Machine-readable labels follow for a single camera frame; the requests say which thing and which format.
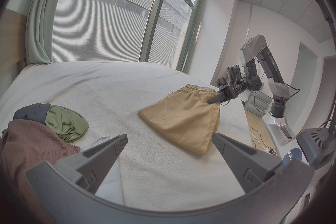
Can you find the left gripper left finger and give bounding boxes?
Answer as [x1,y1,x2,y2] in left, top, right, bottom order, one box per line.
[54,134,128,194]

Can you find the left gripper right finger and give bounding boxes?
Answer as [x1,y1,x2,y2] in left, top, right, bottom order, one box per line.
[212,133,283,194]

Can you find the tan shorts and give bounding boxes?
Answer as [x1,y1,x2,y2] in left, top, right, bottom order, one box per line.
[138,84,221,155]

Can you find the bed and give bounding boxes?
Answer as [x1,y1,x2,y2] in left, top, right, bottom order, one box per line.
[0,8,252,211]

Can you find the white garment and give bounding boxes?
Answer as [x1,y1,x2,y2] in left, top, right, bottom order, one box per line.
[80,136,124,204]

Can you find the green garment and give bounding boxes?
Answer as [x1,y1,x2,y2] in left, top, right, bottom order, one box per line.
[45,105,90,143]

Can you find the brown shorts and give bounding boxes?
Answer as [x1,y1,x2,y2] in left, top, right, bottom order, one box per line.
[0,119,80,218]

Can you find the black garment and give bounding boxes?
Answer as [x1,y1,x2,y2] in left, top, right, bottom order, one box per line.
[13,103,51,124]

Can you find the window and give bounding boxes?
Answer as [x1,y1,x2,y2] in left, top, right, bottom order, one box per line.
[50,0,208,74]

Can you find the black cable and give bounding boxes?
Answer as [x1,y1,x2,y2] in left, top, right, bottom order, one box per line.
[248,124,276,155]

